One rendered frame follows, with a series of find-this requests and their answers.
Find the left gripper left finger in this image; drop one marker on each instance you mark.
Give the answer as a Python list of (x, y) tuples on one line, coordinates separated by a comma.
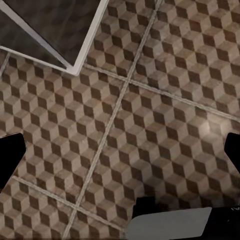
[(12, 149)]

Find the shower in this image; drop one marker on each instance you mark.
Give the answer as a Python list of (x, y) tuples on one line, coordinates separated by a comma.
[(73, 70)]

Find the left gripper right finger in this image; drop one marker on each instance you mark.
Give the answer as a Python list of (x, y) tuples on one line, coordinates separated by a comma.
[(232, 149)]

